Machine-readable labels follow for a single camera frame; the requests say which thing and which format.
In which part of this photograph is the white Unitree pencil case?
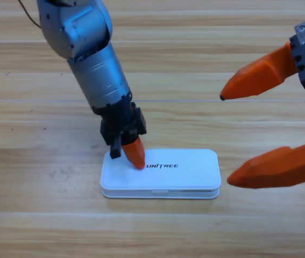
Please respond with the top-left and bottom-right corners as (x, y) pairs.
(100, 148), (222, 200)

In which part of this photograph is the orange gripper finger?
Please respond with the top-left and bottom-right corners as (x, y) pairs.
(226, 138), (305, 190)

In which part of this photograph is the thin black cable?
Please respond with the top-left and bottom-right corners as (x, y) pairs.
(17, 0), (41, 28)

